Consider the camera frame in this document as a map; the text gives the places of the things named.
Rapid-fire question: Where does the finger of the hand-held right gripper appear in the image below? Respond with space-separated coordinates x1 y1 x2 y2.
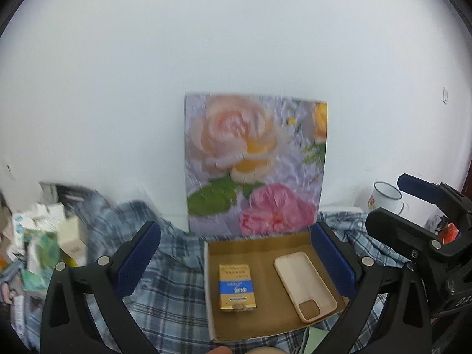
365 208 458 267
397 173 472 229

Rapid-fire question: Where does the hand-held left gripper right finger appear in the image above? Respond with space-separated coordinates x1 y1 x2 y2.
311 221 432 354

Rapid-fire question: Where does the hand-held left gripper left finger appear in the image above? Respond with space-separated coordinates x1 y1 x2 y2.
40 220 163 354

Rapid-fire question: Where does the cardboard box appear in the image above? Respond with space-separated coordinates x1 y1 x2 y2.
204 229 349 341

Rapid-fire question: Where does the green paper card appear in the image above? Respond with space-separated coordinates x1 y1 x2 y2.
299 325 333 354

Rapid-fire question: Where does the white enamel mug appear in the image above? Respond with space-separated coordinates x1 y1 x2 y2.
367 181 405 214

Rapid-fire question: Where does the beige phone case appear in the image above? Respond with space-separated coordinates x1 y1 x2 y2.
273 251 338 324

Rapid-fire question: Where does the blue plaid blanket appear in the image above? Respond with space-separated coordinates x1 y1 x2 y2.
7 190 436 354

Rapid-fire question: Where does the red snack packet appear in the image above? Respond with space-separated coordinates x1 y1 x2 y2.
439 221 461 246

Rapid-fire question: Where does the cream carton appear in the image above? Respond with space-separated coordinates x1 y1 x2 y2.
58 216 90 266

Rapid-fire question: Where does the green patterned packet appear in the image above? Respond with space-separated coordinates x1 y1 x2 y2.
23 230 61 288

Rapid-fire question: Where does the gold pack with blue label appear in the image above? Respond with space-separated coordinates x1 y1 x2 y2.
218 264 258 312

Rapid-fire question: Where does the person's bare leg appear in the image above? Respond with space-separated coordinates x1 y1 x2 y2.
209 345 285 354

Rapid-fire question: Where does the pile of assorted clutter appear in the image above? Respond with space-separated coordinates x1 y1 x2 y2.
0 181 93 303

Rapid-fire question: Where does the floral canvas painting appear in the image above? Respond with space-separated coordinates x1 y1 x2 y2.
183 92 329 237

